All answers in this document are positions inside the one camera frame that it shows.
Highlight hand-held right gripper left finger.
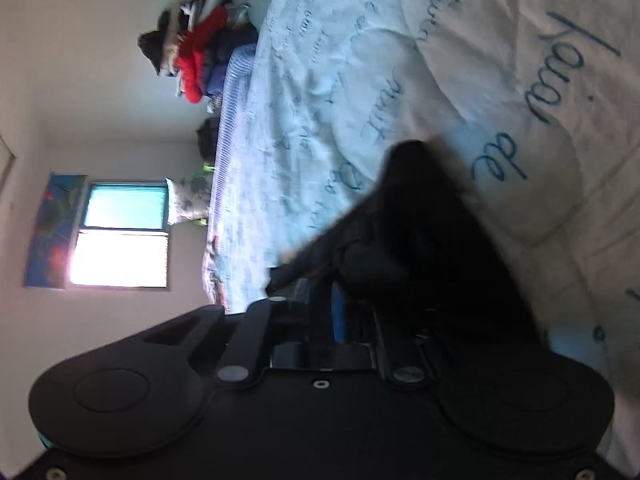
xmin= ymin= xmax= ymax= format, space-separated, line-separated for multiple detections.
xmin=141 ymin=279 xmax=334 ymax=387

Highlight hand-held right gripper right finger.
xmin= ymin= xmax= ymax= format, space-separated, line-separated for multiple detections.
xmin=331 ymin=282 xmax=437 ymax=388

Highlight black pants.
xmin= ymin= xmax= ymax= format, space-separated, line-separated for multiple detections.
xmin=265 ymin=137 xmax=548 ymax=353

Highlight floral pillow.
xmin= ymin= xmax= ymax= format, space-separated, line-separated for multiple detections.
xmin=165 ymin=172 xmax=214 ymax=226

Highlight window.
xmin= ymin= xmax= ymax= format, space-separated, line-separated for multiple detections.
xmin=69 ymin=181 xmax=172 ymax=292

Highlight green stool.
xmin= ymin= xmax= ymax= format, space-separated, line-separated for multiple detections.
xmin=196 ymin=161 xmax=217 ymax=227

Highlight black bag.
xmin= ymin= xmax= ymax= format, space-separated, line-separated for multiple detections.
xmin=195 ymin=117 xmax=221 ymax=162

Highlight blue colourful curtain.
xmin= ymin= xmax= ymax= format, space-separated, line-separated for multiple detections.
xmin=23 ymin=172 xmax=89 ymax=290

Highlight blue striped blanket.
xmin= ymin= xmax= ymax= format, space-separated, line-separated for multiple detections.
xmin=202 ymin=42 xmax=259 ymax=306

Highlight dark blue folded garment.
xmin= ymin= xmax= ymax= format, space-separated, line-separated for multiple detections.
xmin=204 ymin=46 xmax=237 ymax=100

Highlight white script-printed bed sheet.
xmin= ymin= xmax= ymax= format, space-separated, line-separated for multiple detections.
xmin=220 ymin=0 xmax=640 ymax=461

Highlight pile of dark clothes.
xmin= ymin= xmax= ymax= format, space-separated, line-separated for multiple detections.
xmin=137 ymin=0 xmax=236 ymax=78

